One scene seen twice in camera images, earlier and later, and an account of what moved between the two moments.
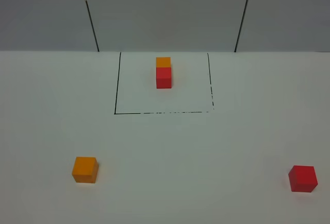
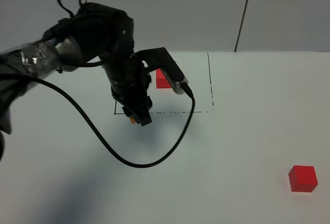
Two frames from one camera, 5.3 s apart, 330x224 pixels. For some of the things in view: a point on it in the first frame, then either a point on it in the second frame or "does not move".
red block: x=302 y=178 does not move
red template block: x=163 y=78 does not move
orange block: x=85 y=169 → x=133 y=121
